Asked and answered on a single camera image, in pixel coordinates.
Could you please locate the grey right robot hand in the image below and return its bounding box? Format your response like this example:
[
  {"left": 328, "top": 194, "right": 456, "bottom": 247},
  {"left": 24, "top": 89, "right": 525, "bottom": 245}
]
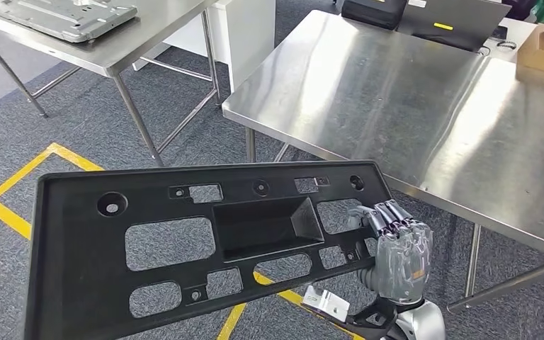
[{"left": 346, "top": 199, "right": 435, "bottom": 304}]

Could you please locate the black plastic plate bracket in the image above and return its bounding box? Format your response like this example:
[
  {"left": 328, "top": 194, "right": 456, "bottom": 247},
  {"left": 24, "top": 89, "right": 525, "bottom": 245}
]
[{"left": 23, "top": 160, "right": 392, "bottom": 340}]

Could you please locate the stainless steel workbench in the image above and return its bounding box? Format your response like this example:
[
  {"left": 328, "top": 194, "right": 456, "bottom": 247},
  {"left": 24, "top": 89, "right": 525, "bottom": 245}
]
[{"left": 221, "top": 9, "right": 544, "bottom": 315}]

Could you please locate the yellow floor tape square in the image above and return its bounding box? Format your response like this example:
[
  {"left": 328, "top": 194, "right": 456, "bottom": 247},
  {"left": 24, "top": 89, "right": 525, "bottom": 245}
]
[
  {"left": 215, "top": 272, "right": 367, "bottom": 340},
  {"left": 0, "top": 142, "right": 106, "bottom": 241}
]

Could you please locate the cardboard box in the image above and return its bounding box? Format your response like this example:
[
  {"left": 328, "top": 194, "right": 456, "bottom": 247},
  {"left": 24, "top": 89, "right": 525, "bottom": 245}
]
[{"left": 516, "top": 23, "right": 544, "bottom": 81}]

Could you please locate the grey laptop with yellow sticker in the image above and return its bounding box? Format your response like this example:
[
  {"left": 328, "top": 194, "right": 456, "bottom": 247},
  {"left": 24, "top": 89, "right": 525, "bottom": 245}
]
[{"left": 396, "top": 0, "right": 512, "bottom": 52}]

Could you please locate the black bag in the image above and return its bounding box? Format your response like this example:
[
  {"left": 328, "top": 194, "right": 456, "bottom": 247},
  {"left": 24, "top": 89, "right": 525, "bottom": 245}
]
[{"left": 341, "top": 0, "right": 409, "bottom": 31}]

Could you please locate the white cabinet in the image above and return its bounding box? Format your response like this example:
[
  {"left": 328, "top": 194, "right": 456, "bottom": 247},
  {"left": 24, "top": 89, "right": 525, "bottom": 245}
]
[{"left": 133, "top": 0, "right": 277, "bottom": 92}]

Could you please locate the stainless steel table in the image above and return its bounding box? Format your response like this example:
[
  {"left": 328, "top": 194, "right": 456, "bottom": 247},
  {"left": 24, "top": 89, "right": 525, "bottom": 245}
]
[{"left": 0, "top": 0, "right": 224, "bottom": 167}]

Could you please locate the pale wrist camera on bracket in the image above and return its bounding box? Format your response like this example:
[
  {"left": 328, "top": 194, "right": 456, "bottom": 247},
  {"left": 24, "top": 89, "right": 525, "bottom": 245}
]
[{"left": 301, "top": 286, "right": 397, "bottom": 340}]

